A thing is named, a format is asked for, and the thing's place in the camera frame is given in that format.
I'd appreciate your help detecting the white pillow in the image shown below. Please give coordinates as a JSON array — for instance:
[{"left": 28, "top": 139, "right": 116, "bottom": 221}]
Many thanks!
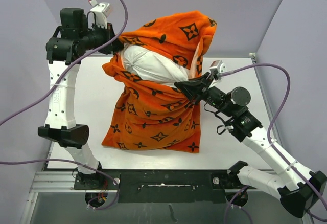
[{"left": 119, "top": 44, "right": 196, "bottom": 87}]

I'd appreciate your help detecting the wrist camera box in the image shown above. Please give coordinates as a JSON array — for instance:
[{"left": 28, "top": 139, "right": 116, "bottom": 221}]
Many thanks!
[
  {"left": 209, "top": 60, "right": 226, "bottom": 80},
  {"left": 89, "top": 0, "right": 112, "bottom": 18}
]

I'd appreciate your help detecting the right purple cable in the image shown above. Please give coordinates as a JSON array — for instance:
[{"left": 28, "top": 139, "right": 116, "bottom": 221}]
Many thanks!
[{"left": 217, "top": 63, "right": 327, "bottom": 224}]

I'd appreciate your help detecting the orange patterned pillowcase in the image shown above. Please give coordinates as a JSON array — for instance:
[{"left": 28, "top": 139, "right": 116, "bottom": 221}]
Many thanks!
[{"left": 102, "top": 11, "right": 217, "bottom": 153}]

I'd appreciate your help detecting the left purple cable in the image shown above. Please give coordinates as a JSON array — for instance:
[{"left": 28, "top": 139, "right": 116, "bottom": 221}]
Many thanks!
[{"left": 0, "top": 0, "right": 128, "bottom": 211}]

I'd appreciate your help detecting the aluminium frame rail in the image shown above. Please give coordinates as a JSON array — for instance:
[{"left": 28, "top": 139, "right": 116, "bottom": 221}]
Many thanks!
[{"left": 29, "top": 170, "right": 307, "bottom": 193}]

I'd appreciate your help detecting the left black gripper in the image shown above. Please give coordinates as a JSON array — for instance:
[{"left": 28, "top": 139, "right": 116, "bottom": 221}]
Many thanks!
[{"left": 78, "top": 21, "right": 124, "bottom": 55}]

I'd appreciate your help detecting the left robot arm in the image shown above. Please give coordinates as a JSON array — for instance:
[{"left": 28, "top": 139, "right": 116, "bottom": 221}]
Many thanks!
[{"left": 38, "top": 3, "right": 115, "bottom": 189}]

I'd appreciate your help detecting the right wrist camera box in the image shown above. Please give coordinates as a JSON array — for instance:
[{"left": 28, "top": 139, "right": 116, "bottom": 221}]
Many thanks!
[{"left": 209, "top": 60, "right": 226, "bottom": 80}]

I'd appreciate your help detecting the purple cable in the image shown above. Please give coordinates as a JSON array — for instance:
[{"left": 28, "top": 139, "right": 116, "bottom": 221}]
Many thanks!
[
  {"left": 217, "top": 63, "right": 327, "bottom": 224},
  {"left": 0, "top": 0, "right": 128, "bottom": 211}
]

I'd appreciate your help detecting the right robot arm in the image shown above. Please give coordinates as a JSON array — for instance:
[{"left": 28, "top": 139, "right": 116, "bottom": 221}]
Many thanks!
[{"left": 174, "top": 73, "right": 326, "bottom": 218}]

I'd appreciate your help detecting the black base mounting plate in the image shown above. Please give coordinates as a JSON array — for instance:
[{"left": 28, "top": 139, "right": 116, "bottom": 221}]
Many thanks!
[{"left": 74, "top": 169, "right": 243, "bottom": 204}]

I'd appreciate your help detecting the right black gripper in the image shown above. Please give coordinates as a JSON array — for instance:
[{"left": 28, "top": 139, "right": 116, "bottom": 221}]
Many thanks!
[{"left": 175, "top": 72, "right": 235, "bottom": 117}]

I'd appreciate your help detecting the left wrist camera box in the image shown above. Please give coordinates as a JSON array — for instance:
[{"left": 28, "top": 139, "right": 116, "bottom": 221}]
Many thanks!
[{"left": 89, "top": 0, "right": 112, "bottom": 18}]

